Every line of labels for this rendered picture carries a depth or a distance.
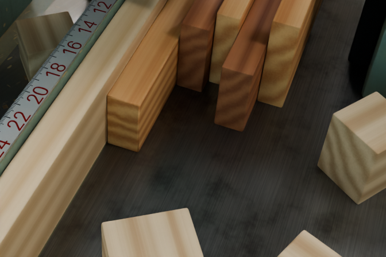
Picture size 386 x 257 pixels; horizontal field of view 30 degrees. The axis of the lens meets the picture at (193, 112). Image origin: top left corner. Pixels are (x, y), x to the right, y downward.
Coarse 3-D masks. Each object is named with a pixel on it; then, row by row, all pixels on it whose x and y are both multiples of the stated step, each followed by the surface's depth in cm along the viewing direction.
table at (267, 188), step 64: (320, 64) 49; (192, 128) 44; (256, 128) 44; (320, 128) 45; (128, 192) 40; (192, 192) 41; (256, 192) 41; (320, 192) 41; (384, 192) 42; (64, 256) 37; (256, 256) 38; (384, 256) 39
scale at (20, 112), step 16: (96, 0) 43; (112, 0) 43; (80, 16) 42; (96, 16) 42; (80, 32) 41; (64, 48) 40; (80, 48) 40; (48, 64) 39; (64, 64) 39; (32, 80) 38; (48, 80) 38; (32, 96) 37; (16, 112) 36; (32, 112) 36; (0, 128) 35; (16, 128) 36; (0, 144) 35; (0, 160) 34
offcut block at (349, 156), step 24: (336, 120) 39; (360, 120) 39; (384, 120) 39; (336, 144) 40; (360, 144) 39; (384, 144) 38; (336, 168) 41; (360, 168) 39; (384, 168) 40; (360, 192) 40
